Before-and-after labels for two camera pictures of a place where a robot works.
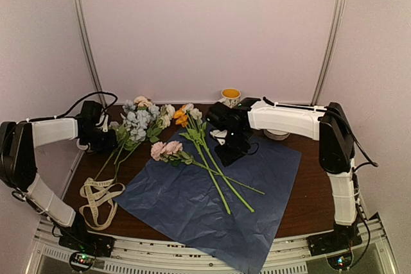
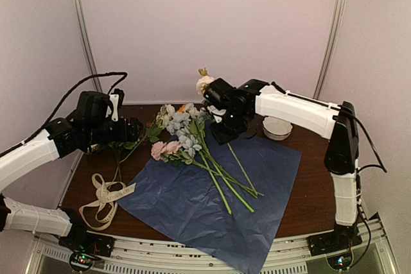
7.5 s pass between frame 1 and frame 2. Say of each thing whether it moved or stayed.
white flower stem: stayed
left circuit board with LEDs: stayed
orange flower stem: moved
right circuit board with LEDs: stayed
